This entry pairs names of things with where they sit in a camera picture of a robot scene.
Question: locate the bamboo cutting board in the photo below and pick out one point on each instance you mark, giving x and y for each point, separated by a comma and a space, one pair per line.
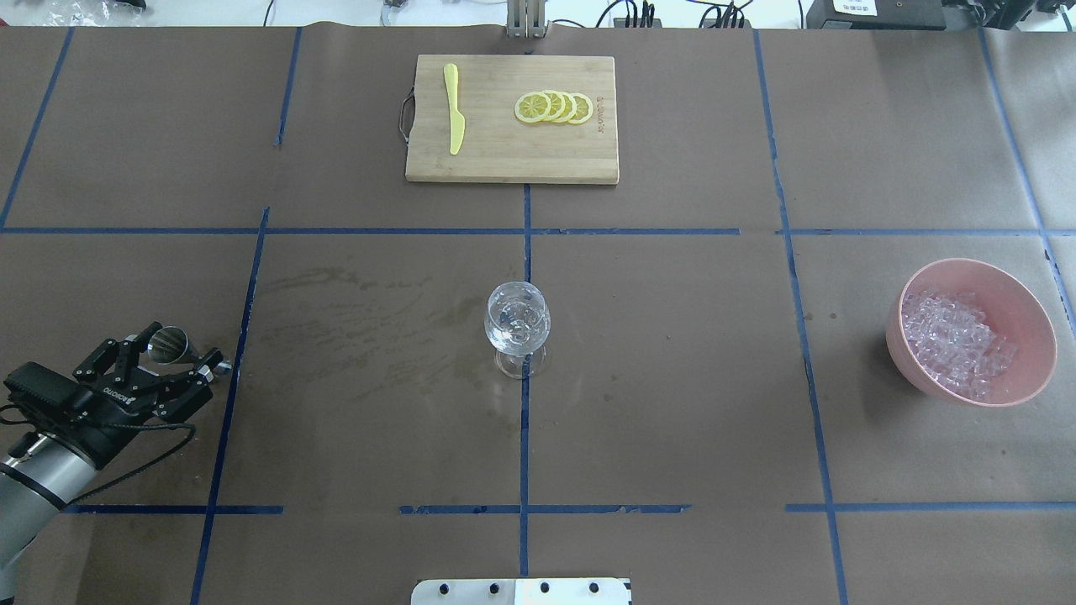
497, 147

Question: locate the steel double jigger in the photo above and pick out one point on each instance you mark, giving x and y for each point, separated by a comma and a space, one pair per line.
171, 346

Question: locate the yellow plastic knife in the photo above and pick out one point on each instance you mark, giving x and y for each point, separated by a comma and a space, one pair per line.
457, 120

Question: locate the pink bowl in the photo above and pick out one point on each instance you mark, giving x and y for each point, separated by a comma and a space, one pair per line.
1013, 310

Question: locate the aluminium frame post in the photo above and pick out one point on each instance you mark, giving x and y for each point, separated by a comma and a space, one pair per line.
526, 19

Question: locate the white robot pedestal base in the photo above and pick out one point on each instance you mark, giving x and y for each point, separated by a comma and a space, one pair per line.
551, 590

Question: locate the clear wine glass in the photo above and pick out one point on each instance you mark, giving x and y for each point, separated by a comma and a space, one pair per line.
517, 322

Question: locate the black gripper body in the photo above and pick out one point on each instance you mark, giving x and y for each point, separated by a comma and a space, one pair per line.
102, 424

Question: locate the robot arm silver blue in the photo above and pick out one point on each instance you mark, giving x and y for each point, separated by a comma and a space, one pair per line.
43, 476

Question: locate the clear plastic bag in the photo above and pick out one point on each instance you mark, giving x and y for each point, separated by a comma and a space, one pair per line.
91, 13

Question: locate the black power box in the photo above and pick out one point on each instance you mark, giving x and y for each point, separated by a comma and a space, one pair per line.
876, 15

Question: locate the clear ice cubes pile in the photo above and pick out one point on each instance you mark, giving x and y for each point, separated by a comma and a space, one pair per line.
950, 335

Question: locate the lemon slice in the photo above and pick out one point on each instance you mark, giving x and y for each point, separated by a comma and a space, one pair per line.
567, 109
584, 108
533, 107
553, 105

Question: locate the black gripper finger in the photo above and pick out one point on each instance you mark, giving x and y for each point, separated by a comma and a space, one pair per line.
176, 396
114, 360

